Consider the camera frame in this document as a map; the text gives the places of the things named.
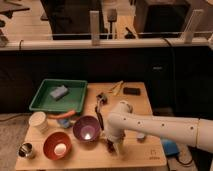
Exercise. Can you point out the grey sponge block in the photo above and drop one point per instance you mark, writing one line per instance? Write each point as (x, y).
(59, 92)

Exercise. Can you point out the small grey round object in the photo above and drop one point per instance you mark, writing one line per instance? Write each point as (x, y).
(140, 136)

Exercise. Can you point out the black rectangular block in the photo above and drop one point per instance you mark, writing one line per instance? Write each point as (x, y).
(131, 91)

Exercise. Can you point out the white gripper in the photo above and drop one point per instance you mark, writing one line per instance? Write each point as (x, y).
(114, 140)

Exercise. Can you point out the blue object beside table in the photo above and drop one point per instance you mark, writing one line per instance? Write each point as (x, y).
(170, 148)

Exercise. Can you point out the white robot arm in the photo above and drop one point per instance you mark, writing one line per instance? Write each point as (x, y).
(193, 132)

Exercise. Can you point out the black handled utensil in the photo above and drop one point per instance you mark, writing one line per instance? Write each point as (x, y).
(101, 100)

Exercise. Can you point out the red bowl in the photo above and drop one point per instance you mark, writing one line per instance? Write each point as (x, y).
(57, 146)

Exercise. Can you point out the orange sausage toy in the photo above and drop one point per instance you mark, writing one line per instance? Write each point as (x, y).
(62, 116)

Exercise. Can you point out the white cup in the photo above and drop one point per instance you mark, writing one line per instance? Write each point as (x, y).
(39, 121)

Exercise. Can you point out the green plastic tray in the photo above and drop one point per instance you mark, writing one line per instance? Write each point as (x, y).
(73, 100)

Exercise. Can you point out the small metal cup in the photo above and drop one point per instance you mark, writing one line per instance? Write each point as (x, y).
(26, 150)

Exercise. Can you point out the purple bowl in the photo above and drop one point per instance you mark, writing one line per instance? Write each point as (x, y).
(86, 129)

